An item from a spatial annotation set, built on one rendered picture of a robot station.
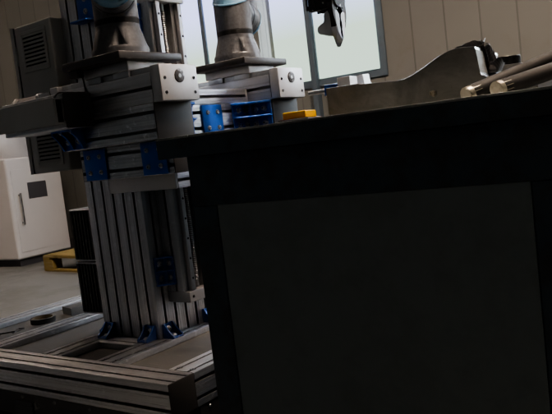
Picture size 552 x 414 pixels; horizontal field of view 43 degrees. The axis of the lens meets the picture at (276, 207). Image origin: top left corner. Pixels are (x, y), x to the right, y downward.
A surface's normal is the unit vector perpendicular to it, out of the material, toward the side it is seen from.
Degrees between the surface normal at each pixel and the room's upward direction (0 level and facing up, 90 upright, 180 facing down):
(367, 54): 90
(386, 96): 90
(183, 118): 90
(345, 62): 90
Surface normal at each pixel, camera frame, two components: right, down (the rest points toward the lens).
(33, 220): 0.85, -0.05
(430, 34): -0.58, 0.14
